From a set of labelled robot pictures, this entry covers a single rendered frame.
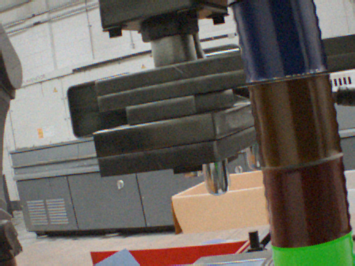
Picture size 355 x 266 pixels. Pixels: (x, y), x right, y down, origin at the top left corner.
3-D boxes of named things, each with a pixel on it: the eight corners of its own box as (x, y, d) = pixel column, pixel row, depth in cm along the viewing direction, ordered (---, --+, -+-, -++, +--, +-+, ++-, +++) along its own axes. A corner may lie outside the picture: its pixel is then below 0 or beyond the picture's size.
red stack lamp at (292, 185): (280, 229, 29) (272, 160, 29) (356, 218, 27) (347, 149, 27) (261, 252, 25) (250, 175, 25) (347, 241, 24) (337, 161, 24)
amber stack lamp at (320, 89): (271, 157, 29) (259, 85, 29) (347, 145, 27) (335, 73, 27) (250, 171, 25) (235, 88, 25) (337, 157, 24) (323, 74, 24)
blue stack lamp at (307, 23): (258, 81, 29) (243, 12, 28) (334, 69, 27) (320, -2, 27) (234, 84, 25) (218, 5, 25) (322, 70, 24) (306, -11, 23)
